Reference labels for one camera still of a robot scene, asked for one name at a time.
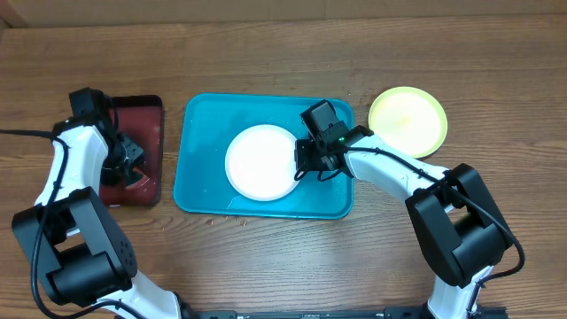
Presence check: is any white plastic plate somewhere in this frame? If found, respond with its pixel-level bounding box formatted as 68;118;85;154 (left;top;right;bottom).
225;124;299;202

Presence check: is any yellow-green plastic plate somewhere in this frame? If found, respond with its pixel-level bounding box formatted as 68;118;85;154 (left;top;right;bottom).
368;86;448;159

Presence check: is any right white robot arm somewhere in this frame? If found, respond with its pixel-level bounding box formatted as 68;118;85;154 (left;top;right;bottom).
294;126;525;318

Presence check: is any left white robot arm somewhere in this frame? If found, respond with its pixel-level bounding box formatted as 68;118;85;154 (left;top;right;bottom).
12;120;195;318

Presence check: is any black tray with red water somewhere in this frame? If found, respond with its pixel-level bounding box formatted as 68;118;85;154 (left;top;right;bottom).
99;95;165;206

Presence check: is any teal plastic tray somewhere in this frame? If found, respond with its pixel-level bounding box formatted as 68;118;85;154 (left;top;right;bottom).
173;93;353;220

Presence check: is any brown cardboard back panel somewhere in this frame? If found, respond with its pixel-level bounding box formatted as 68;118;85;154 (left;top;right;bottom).
1;0;566;28

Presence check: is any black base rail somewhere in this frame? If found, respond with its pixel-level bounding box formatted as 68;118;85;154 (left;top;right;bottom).
194;305;509;319

